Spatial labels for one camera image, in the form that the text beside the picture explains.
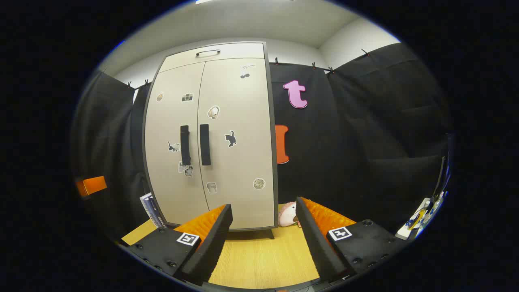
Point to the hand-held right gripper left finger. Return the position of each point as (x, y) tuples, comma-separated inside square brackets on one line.
[(211, 243)]

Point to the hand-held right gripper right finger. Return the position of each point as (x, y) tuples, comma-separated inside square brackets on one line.
[(316, 243)]

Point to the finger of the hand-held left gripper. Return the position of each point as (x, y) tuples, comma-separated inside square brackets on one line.
[(92, 185)]

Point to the beige cabinet door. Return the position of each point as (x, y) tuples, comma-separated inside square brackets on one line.
[(243, 154), (170, 121)]

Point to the beige double-door shoe cabinet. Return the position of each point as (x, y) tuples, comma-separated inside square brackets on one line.
[(243, 50)]

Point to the pink smiling plush toy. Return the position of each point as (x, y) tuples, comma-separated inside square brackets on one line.
[(287, 215)]

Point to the navy book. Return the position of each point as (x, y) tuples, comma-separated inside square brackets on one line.
[(152, 211)]

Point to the white box with coloured items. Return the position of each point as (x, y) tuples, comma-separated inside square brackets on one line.
[(413, 221)]

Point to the black backdrop cloth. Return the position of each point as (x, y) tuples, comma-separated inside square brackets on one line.
[(365, 142)]

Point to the long ceiling light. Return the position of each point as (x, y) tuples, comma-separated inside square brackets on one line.
[(204, 1)]

